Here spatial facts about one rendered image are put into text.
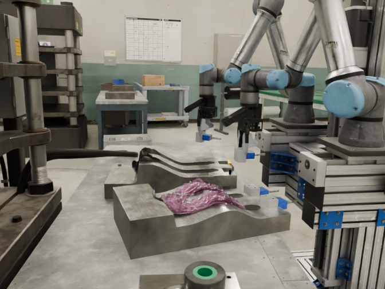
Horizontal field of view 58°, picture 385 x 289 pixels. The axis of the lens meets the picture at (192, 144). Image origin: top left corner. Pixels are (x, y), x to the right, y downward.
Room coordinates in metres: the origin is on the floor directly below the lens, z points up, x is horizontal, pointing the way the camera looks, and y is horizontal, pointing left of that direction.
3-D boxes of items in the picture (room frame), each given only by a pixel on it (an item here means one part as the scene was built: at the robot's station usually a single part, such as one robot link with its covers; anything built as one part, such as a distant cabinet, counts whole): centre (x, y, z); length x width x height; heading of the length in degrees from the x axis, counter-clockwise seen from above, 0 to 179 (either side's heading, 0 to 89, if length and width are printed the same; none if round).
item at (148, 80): (7.25, 0.83, 0.94); 0.41 x 0.33 x 0.29; 110
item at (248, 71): (1.43, -0.23, 1.25); 0.09 x 0.08 x 0.11; 42
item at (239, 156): (1.43, -0.25, 0.93); 0.13 x 0.05 x 0.05; 103
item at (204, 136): (1.78, -0.09, 0.93); 0.13 x 0.05 x 0.05; 67
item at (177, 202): (1.04, -0.03, 0.90); 0.26 x 0.18 x 0.08; 112
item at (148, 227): (1.03, -0.03, 0.86); 0.50 x 0.26 x 0.11; 112
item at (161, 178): (1.38, 0.09, 0.87); 0.50 x 0.26 x 0.14; 95
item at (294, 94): (1.71, -0.52, 1.20); 0.13 x 0.12 x 0.14; 6
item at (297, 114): (1.70, -0.52, 1.09); 0.15 x 0.15 x 0.10
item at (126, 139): (4.45, 0.86, 0.28); 0.61 x 0.41 x 0.15; 103
